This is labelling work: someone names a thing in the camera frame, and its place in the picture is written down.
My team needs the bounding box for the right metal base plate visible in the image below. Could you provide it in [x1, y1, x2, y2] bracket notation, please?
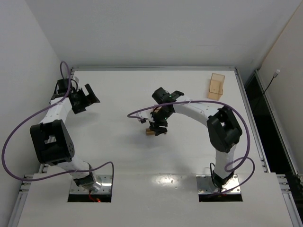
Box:
[196, 175, 241, 195]

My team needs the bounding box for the grey wall cable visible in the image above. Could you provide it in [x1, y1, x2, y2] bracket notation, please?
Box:
[262, 69, 281, 95]

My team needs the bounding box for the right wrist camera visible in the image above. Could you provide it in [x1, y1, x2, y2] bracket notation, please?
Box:
[135, 111, 154, 124]

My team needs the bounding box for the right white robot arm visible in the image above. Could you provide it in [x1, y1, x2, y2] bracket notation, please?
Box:
[149, 87, 242, 189]

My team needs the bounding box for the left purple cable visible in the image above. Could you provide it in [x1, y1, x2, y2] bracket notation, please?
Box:
[1, 61, 115, 182]

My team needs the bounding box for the dark striped wood block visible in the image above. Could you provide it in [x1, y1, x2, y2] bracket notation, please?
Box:
[145, 128, 155, 136]

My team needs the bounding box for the metal base plate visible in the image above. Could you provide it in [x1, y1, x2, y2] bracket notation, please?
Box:
[196, 175, 241, 195]
[69, 175, 113, 195]

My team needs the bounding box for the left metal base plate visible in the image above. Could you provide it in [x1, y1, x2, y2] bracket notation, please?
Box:
[69, 175, 113, 195]

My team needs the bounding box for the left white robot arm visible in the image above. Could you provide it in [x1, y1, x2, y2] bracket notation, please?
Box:
[30, 79, 100, 191]

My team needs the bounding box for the clear amber plastic box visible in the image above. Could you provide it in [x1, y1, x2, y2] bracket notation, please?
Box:
[208, 73, 225, 101]

